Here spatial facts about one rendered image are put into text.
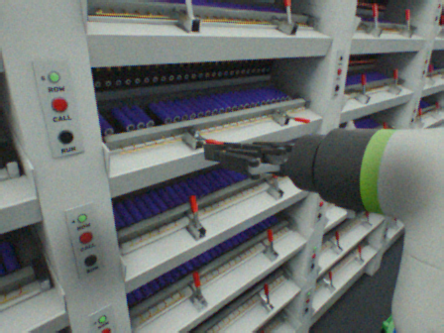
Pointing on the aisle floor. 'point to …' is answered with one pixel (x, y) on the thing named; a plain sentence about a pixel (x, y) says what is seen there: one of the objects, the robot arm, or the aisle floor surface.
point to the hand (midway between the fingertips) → (222, 152)
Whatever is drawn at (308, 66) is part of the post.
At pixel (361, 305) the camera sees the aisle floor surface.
